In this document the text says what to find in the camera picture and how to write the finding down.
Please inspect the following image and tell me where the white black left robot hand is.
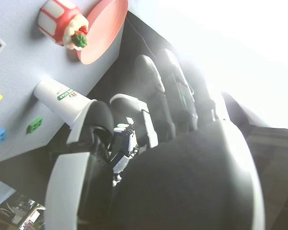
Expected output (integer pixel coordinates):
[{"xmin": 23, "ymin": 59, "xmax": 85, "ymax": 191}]
[{"xmin": 44, "ymin": 48, "xmax": 266, "ymax": 230}]

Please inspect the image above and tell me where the white cup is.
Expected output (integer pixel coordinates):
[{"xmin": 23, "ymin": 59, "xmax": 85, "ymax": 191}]
[{"xmin": 33, "ymin": 79, "xmax": 97, "ymax": 128}]

